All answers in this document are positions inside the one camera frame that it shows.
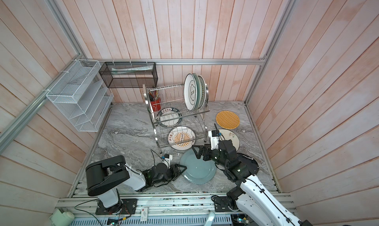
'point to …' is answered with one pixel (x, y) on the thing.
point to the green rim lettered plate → (169, 117)
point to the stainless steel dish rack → (171, 95)
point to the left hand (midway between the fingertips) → (186, 173)
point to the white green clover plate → (190, 92)
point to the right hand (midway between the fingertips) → (198, 145)
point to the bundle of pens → (153, 94)
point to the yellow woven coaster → (227, 120)
